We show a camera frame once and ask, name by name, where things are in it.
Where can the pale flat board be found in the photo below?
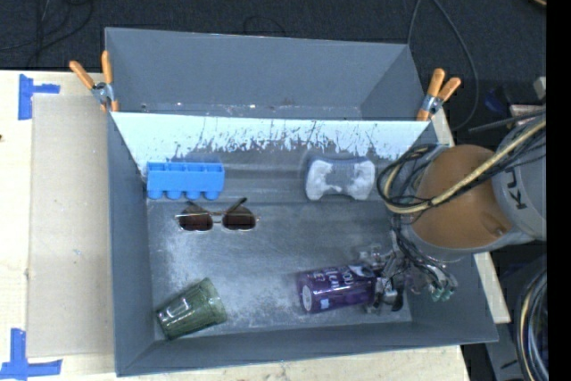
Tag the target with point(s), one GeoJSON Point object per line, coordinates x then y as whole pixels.
{"type": "Point", "coordinates": [67, 227]}

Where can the metal-framed sunglasses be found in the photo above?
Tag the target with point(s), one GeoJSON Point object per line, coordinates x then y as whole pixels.
{"type": "Point", "coordinates": [232, 221]}

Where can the grey metal bin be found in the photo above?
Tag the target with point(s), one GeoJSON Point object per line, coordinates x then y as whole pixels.
{"type": "Point", "coordinates": [267, 245]}

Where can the green ribbed glass cup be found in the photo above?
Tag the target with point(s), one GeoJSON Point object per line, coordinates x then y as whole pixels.
{"type": "Point", "coordinates": [192, 310]}

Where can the white and blue sponge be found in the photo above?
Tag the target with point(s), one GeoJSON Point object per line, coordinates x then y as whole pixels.
{"type": "Point", "coordinates": [341, 180]}

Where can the purple plastic bottle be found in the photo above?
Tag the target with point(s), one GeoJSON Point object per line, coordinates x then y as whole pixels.
{"type": "Point", "coordinates": [334, 287]}

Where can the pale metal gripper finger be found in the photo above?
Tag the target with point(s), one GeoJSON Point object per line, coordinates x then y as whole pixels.
{"type": "Point", "coordinates": [371, 259]}
{"type": "Point", "coordinates": [380, 301]}

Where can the blue plastic toy brick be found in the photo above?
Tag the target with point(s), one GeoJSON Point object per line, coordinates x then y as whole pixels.
{"type": "Point", "coordinates": [185, 180]}

